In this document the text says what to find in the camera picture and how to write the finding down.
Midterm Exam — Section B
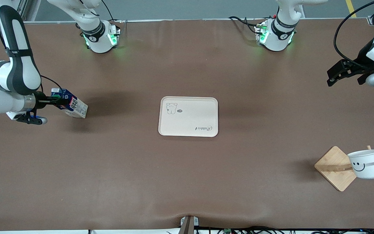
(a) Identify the wooden cup rack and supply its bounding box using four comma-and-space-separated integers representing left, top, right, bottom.
314, 145, 374, 192

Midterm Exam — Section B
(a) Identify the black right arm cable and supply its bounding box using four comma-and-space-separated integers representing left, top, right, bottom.
40, 75, 65, 96

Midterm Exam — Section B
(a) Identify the blue white milk carton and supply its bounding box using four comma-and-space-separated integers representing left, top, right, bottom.
51, 88, 88, 119

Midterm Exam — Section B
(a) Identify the black right base cable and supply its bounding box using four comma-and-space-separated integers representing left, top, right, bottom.
101, 0, 128, 24

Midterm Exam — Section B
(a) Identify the white smiley cup black handle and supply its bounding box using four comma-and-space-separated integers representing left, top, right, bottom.
347, 149, 374, 179

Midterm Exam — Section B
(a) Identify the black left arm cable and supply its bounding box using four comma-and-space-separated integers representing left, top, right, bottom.
334, 0, 374, 67

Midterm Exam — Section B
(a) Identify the black base cable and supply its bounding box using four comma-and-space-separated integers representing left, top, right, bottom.
229, 16, 259, 34
101, 0, 128, 24

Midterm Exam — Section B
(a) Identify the black left base cable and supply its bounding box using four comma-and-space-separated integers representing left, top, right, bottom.
229, 16, 259, 34

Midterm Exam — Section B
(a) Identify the aluminium frame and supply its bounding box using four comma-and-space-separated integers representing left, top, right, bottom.
18, 0, 42, 22

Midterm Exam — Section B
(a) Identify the cream plastic tray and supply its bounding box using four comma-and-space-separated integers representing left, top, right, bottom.
158, 97, 219, 137

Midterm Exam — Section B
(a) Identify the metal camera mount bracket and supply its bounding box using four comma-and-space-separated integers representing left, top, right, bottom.
180, 215, 200, 234

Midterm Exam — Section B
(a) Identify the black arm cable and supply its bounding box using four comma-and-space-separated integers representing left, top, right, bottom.
40, 75, 65, 96
334, 0, 374, 67

